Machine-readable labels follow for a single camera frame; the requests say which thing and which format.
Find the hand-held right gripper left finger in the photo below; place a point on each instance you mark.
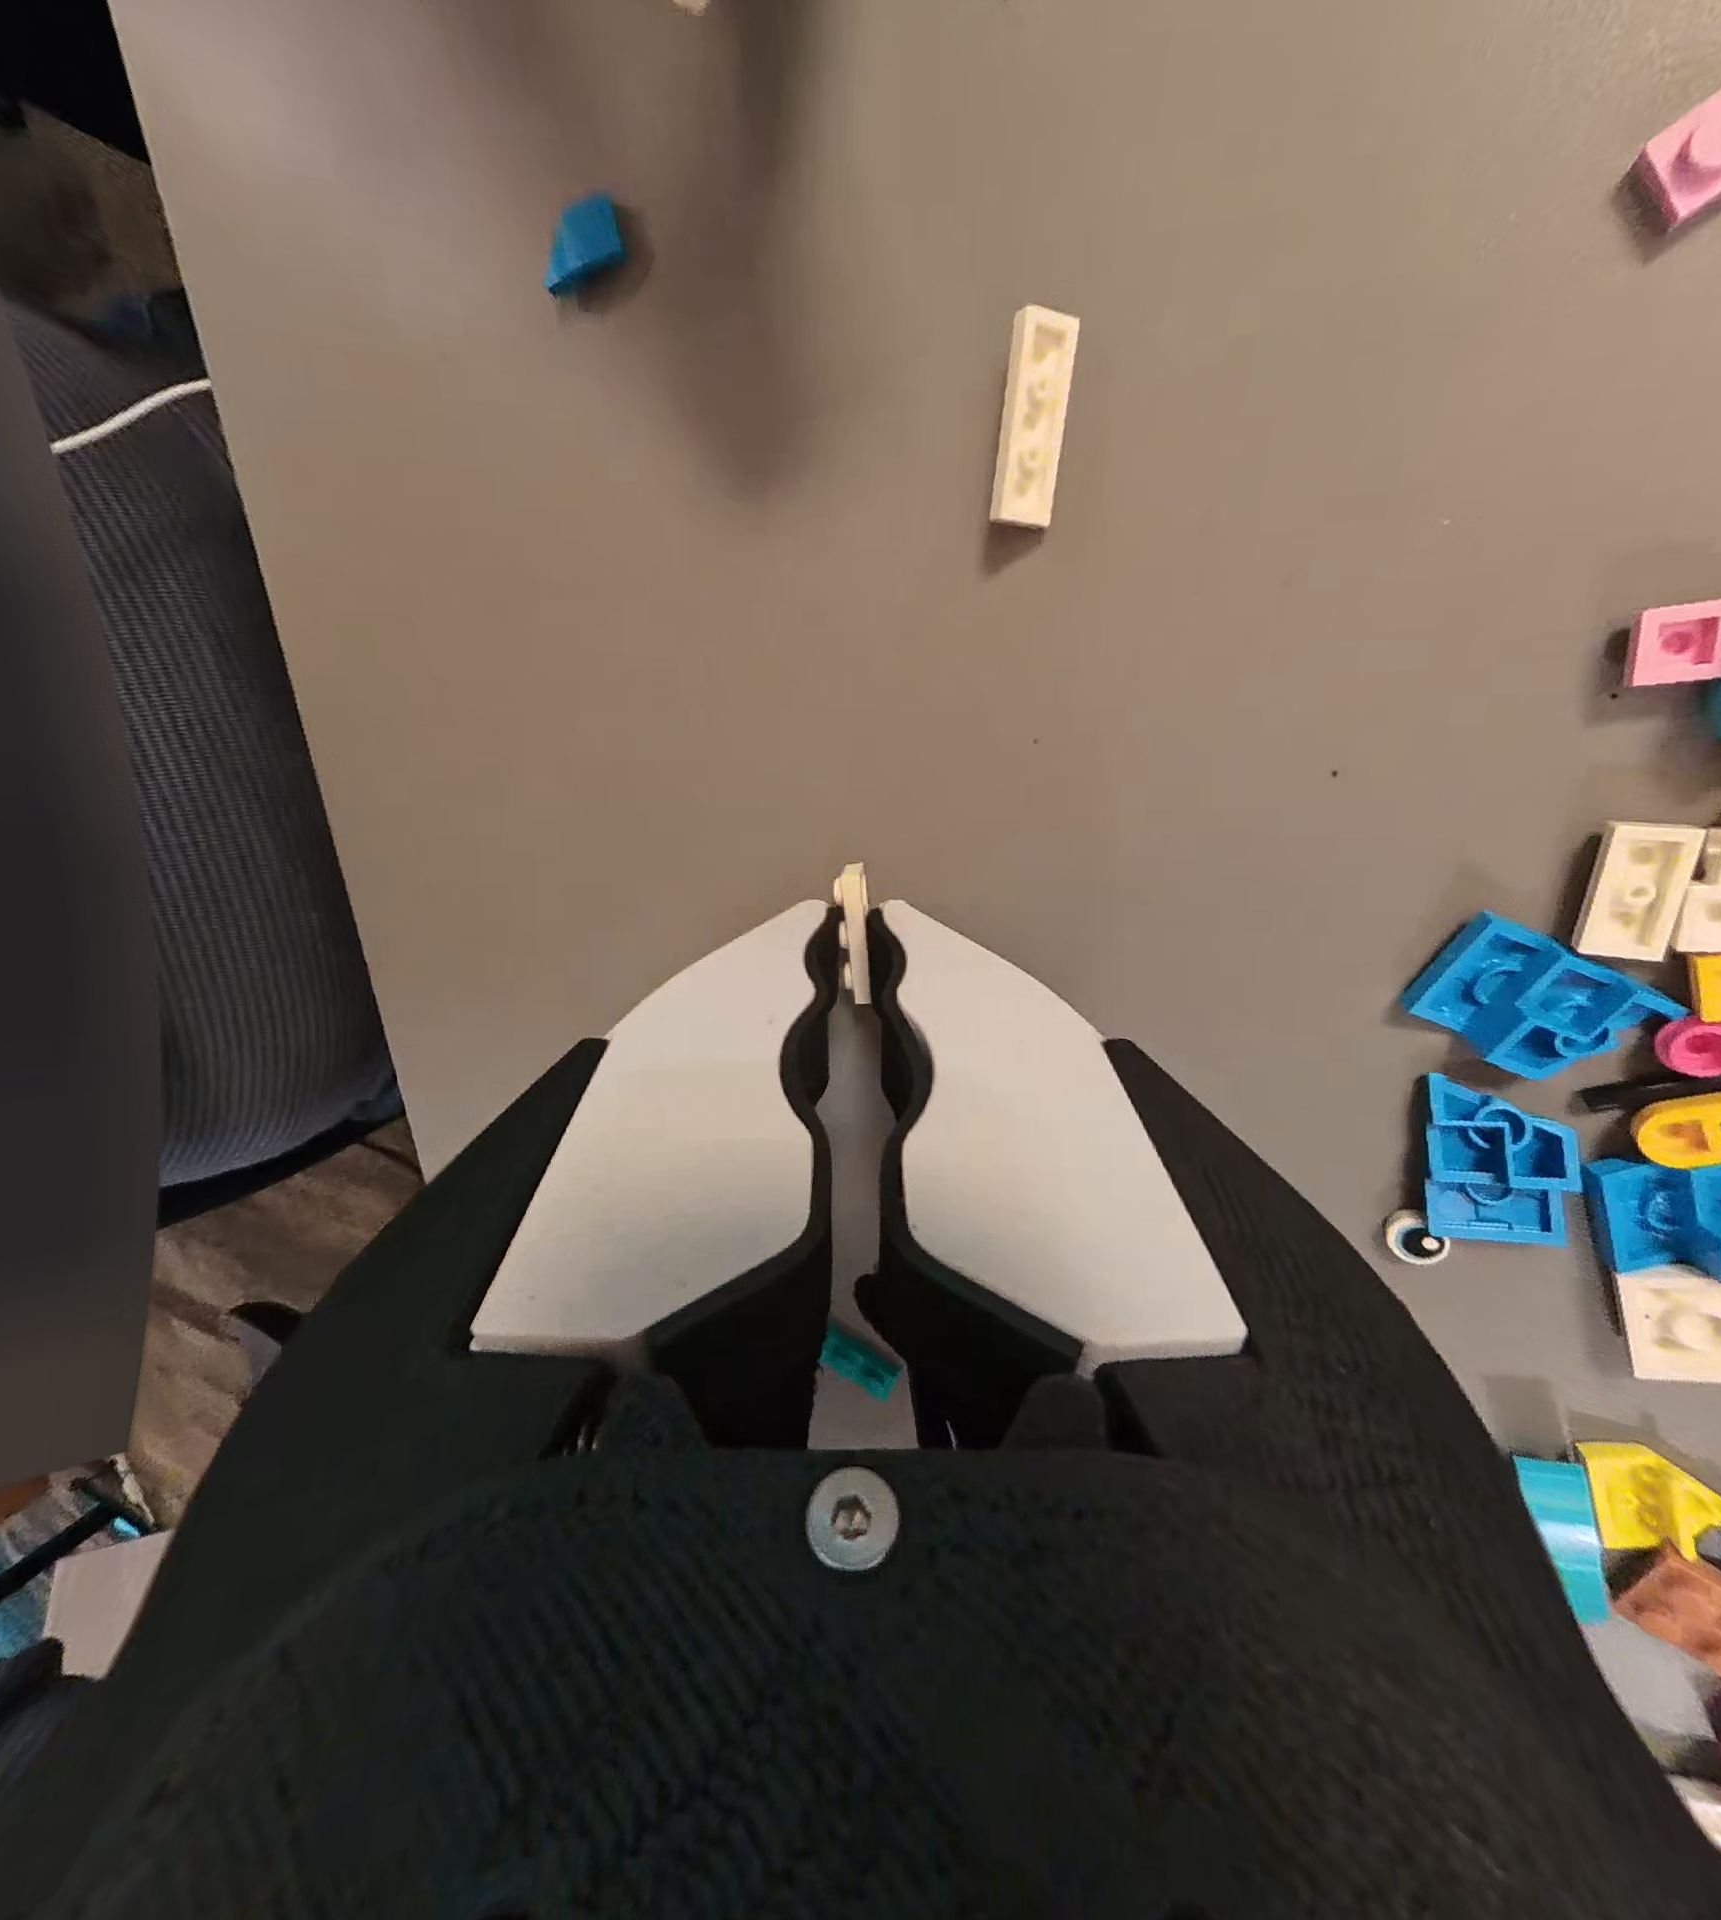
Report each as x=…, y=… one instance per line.
x=648, y=1140

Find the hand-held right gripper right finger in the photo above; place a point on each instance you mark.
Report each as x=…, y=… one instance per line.
x=1040, y=1168

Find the small white round toy plate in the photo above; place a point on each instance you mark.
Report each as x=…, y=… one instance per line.
x=852, y=914

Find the grey desk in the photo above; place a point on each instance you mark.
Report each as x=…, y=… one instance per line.
x=1250, y=629

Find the small teal toy plate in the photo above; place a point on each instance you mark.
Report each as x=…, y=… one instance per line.
x=857, y=1360

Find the round eye toy tile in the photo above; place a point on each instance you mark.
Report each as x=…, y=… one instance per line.
x=1416, y=1239

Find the dark striped clothing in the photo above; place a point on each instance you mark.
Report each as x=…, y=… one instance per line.
x=200, y=781

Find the pile of colourful toy bricks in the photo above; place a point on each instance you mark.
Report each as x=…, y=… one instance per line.
x=1685, y=1201

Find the white long toy plate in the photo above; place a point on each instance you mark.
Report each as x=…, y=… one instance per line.
x=1033, y=418

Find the small blue curved toy brick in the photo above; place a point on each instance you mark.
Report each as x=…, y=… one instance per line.
x=581, y=244

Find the pink lego window frame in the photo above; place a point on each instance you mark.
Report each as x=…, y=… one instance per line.
x=1705, y=151

